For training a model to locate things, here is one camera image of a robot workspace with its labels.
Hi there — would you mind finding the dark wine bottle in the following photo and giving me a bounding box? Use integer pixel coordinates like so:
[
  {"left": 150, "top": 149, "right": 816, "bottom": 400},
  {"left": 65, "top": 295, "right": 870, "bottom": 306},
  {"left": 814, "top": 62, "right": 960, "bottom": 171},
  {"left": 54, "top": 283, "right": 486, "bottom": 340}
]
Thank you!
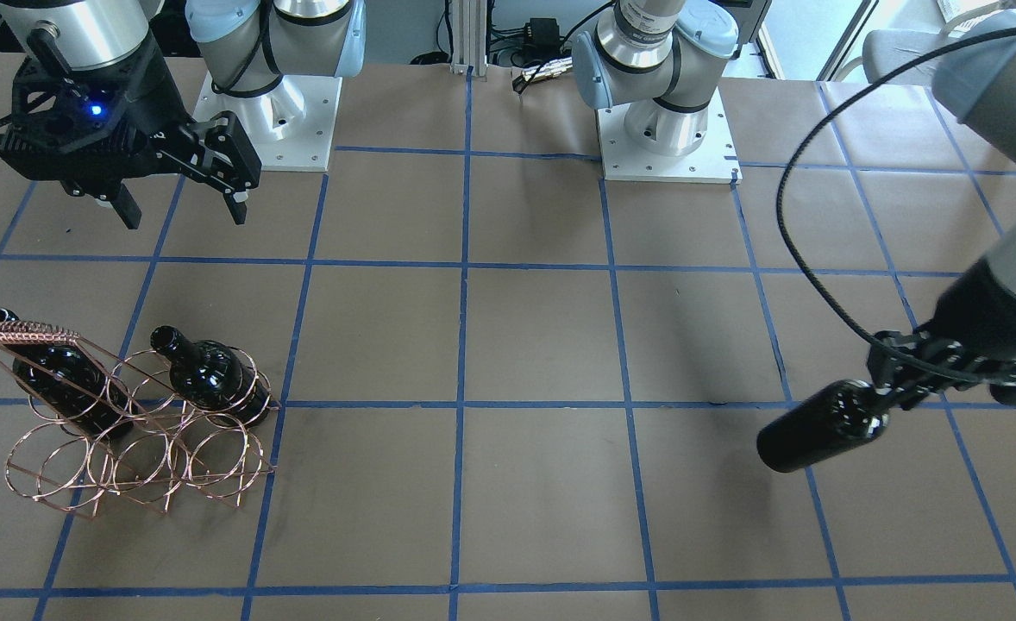
[
  {"left": 756, "top": 379, "right": 889, "bottom": 474},
  {"left": 3, "top": 341, "right": 134, "bottom": 442}
]

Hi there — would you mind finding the dark wine bottle basket end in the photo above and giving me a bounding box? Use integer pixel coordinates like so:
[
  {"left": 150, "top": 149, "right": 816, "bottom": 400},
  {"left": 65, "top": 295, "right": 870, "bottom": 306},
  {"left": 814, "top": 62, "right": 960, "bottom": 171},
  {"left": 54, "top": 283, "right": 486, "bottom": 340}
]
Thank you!
[{"left": 150, "top": 325, "right": 270, "bottom": 429}]

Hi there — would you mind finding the grey office chair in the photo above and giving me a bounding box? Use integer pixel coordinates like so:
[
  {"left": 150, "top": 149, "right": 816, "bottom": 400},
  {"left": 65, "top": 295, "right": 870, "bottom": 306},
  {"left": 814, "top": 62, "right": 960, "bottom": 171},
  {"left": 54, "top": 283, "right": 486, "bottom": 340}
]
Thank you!
[{"left": 859, "top": 1, "right": 1016, "bottom": 83}]

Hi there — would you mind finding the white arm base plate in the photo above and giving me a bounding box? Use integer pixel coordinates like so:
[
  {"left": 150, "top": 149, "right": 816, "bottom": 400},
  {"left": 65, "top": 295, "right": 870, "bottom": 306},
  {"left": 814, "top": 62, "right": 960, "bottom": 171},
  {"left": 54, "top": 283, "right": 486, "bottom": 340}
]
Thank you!
[
  {"left": 194, "top": 74, "right": 343, "bottom": 173},
  {"left": 596, "top": 91, "right": 743, "bottom": 185}
]

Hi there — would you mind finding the copper wire wine basket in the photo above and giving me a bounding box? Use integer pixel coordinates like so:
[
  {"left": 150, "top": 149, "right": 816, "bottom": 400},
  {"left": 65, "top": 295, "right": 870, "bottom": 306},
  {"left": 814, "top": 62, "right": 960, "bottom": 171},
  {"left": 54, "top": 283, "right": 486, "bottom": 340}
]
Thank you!
[{"left": 0, "top": 318, "right": 279, "bottom": 520}]

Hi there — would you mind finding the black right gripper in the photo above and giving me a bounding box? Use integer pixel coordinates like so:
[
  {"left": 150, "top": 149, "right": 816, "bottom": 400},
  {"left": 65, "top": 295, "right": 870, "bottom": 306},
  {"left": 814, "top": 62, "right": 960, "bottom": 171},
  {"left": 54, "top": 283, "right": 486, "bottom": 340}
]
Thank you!
[{"left": 0, "top": 34, "right": 262, "bottom": 229}]

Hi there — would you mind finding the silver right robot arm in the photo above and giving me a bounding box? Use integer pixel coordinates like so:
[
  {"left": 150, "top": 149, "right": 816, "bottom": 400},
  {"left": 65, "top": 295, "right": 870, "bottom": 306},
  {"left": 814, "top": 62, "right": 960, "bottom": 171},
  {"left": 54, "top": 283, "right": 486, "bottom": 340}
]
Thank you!
[{"left": 0, "top": 1, "right": 366, "bottom": 229}]

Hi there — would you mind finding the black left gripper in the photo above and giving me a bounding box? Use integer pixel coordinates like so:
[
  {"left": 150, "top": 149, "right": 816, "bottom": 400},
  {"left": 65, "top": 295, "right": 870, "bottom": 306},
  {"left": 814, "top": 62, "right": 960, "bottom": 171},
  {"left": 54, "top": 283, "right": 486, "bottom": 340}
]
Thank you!
[{"left": 875, "top": 259, "right": 1016, "bottom": 405}]

